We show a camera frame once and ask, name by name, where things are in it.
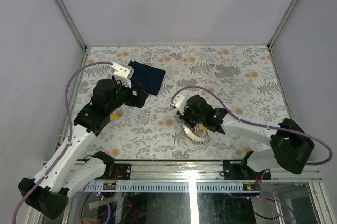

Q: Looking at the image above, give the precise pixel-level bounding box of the floral patterned table mat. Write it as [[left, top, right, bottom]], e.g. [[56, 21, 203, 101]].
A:
[[73, 46, 288, 160]]

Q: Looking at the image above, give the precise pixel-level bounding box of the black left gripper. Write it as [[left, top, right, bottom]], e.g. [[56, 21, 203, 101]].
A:
[[107, 76, 150, 114]]

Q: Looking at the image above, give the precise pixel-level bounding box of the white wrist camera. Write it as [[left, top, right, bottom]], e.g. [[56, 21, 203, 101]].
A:
[[111, 62, 134, 89], [171, 95, 186, 110]]

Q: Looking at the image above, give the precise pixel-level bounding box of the aluminium front rail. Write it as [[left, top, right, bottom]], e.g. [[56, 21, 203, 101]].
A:
[[73, 159, 322, 182]]

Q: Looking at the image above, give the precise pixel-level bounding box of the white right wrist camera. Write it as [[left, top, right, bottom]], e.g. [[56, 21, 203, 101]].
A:
[[171, 95, 186, 110]]

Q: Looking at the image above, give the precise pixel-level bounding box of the metal keyring with yellow grip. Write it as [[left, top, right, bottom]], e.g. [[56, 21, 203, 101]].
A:
[[183, 124, 211, 145]]

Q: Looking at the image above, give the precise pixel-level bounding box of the dark navy folded cloth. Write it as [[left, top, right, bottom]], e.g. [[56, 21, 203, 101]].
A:
[[128, 61, 166, 95]]

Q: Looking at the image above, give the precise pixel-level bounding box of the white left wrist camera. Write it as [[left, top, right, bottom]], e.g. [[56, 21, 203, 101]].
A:
[[111, 62, 134, 89]]

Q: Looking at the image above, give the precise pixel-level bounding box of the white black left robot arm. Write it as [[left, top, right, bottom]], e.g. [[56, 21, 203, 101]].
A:
[[18, 78, 149, 220]]

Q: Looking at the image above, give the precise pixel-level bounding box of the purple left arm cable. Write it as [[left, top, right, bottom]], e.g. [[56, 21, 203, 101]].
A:
[[12, 60, 114, 224]]

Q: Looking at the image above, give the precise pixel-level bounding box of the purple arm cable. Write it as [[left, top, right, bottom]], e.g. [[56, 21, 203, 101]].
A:
[[171, 86, 333, 166], [12, 60, 114, 224]]

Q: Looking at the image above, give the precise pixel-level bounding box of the key with yellow tag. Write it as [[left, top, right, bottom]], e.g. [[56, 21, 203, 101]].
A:
[[110, 110, 123, 120]]

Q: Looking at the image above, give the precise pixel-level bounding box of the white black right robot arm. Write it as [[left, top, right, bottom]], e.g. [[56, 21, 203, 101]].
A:
[[172, 95, 314, 179]]

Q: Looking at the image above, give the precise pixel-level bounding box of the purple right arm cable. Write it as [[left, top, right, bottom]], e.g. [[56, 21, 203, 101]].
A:
[[171, 86, 333, 166]]

